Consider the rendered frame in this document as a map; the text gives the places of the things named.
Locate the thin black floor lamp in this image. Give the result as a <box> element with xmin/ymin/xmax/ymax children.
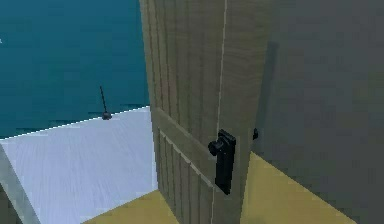
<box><xmin>99</xmin><ymin>85</ymin><xmax>113</xmax><ymax>121</ymax></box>

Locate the brown wooden room door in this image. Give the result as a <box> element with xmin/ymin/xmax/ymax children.
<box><xmin>138</xmin><ymin>0</ymin><xmax>275</xmax><ymax>224</ymax></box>

